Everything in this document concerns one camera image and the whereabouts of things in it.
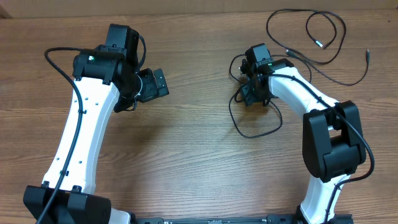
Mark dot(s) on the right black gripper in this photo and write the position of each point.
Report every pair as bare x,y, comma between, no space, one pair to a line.
249,94

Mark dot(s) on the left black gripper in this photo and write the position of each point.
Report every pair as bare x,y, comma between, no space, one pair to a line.
152,91

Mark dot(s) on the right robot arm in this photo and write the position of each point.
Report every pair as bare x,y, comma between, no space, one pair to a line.
332,140

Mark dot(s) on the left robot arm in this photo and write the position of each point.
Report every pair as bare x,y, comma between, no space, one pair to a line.
107,79

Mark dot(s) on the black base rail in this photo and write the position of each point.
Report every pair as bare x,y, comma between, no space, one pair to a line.
270,219

